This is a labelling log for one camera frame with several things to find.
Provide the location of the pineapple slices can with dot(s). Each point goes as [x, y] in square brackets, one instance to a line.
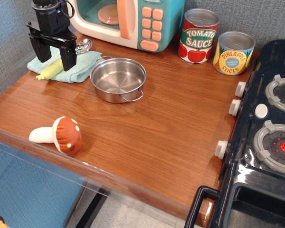
[233, 52]

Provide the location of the yellow handled metal spoon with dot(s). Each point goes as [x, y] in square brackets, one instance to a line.
[57, 66]

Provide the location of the brown white plush mushroom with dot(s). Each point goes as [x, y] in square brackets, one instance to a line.
[65, 134]

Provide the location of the stainless steel pot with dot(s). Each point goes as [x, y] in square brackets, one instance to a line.
[118, 80]

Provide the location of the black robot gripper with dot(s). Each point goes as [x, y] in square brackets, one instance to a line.
[52, 29]

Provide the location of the black toy stove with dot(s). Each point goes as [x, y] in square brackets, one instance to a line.
[251, 193]

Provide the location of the teal folded cloth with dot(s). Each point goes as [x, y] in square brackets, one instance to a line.
[77, 74]

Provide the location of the tomato sauce can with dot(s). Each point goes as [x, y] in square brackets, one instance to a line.
[199, 30]

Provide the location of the teal toy microwave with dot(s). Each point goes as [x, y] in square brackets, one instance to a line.
[147, 25]

